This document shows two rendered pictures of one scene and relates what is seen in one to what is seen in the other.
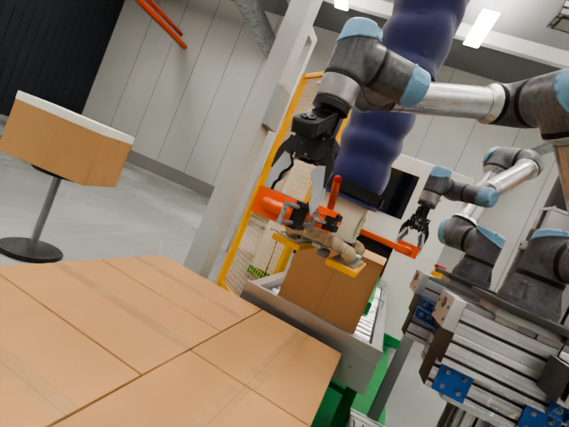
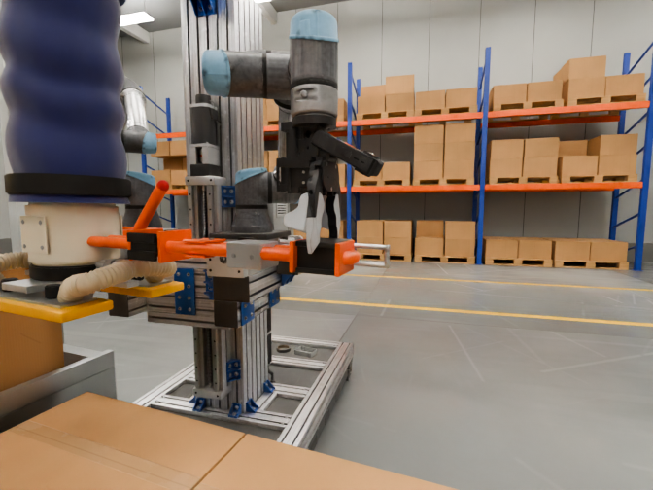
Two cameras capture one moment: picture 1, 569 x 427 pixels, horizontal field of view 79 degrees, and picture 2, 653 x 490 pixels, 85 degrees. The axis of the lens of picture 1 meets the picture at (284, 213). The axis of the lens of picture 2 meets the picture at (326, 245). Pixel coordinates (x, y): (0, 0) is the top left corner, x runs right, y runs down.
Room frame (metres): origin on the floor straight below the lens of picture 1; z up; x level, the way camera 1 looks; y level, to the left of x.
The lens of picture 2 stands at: (0.60, 0.58, 1.12)
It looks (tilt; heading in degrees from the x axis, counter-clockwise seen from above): 6 degrees down; 273
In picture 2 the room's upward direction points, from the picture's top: straight up
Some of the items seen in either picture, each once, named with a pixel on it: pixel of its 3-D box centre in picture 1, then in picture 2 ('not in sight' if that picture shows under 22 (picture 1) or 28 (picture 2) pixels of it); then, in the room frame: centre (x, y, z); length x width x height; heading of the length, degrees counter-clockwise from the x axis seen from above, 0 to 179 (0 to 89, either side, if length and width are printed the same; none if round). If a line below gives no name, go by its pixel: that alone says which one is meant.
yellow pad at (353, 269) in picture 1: (350, 259); (117, 277); (1.18, -0.27, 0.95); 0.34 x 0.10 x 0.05; 162
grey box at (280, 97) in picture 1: (276, 109); not in sight; (2.56, 0.35, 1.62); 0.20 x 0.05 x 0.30; 162
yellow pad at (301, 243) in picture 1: (301, 237); (31, 294); (1.24, -0.09, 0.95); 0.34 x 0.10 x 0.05; 162
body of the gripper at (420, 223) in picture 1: (421, 217); not in sight; (1.39, -0.51, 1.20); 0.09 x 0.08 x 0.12; 162
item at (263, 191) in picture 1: (280, 207); (323, 256); (0.64, 0.01, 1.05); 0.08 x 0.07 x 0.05; 162
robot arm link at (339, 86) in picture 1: (335, 93); (313, 106); (0.66, 0.00, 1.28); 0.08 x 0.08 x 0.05
